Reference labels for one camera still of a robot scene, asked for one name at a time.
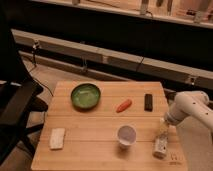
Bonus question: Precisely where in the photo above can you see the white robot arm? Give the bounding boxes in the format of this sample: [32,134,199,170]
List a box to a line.
[157,91,213,136]

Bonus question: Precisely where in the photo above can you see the green ceramic bowl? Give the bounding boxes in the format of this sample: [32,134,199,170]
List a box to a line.
[71,83,101,110]

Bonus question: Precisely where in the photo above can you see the black rectangular block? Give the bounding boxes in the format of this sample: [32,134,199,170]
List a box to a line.
[144,94,153,111]

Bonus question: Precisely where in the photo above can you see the white paper cup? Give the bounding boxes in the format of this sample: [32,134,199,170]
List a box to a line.
[117,125,136,149]

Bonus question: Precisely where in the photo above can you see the orange carrot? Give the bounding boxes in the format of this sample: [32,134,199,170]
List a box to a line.
[116,99,132,113]

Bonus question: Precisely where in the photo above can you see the white sponge block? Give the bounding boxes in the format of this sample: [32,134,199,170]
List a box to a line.
[49,128,65,150]

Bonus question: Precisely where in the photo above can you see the black office chair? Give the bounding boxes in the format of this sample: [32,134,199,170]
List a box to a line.
[0,19,48,165]

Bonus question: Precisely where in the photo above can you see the black cable on floor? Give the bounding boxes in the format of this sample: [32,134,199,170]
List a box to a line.
[21,43,54,98]

